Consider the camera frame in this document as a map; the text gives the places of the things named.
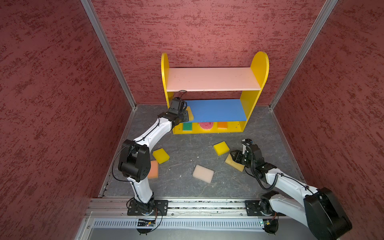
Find aluminium corner post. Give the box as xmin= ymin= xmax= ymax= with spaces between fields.
xmin=81 ymin=0 xmax=137 ymax=111
xmin=269 ymin=0 xmax=338 ymax=112

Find smiley face sponge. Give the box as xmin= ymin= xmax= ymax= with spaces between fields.
xmin=199 ymin=122 xmax=214 ymax=132

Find tan yellow sponge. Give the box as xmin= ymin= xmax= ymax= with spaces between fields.
xmin=225 ymin=154 xmax=245 ymax=172

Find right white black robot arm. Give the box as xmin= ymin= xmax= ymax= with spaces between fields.
xmin=228 ymin=139 xmax=353 ymax=240

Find bright yellow sponge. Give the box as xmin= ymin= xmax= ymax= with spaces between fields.
xmin=213 ymin=141 xmax=230 ymax=156
xmin=153 ymin=149 xmax=170 ymax=165

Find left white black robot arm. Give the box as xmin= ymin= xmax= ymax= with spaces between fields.
xmin=111 ymin=97 xmax=190 ymax=215

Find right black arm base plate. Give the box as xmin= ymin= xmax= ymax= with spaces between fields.
xmin=245 ymin=199 xmax=286 ymax=219

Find yellow shelf pink blue boards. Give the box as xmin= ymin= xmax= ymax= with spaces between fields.
xmin=161 ymin=52 xmax=270 ymax=135

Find green yellow sponge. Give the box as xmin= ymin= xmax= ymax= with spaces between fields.
xmin=183 ymin=123 xmax=193 ymax=132

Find pale pink sponge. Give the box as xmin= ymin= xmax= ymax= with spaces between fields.
xmin=193 ymin=165 xmax=214 ymax=184

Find circuit board with wires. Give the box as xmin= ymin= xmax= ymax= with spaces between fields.
xmin=263 ymin=218 xmax=279 ymax=235
xmin=136 ymin=209 xmax=164 ymax=235

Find right circuit board with wires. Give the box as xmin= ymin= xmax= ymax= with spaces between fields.
xmin=263 ymin=218 xmax=279 ymax=235

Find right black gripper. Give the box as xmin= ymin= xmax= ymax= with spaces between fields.
xmin=228 ymin=149 xmax=255 ymax=169

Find orange sponge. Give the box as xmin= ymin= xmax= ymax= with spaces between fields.
xmin=217 ymin=122 xmax=228 ymax=130

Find salmon pink sponge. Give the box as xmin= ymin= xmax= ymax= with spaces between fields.
xmin=148 ymin=161 xmax=159 ymax=179

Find right aluminium corner post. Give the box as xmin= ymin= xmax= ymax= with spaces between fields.
xmin=269 ymin=0 xmax=338 ymax=112

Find left circuit board with wires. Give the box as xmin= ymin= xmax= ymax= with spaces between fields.
xmin=136 ymin=209 xmax=164 ymax=235

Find left aluminium corner post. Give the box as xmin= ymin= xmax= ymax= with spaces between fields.
xmin=81 ymin=0 xmax=137 ymax=111

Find dark yellow sponge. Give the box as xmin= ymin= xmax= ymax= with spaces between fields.
xmin=186 ymin=106 xmax=194 ymax=122

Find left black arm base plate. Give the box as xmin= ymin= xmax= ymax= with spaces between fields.
xmin=127 ymin=200 xmax=169 ymax=217

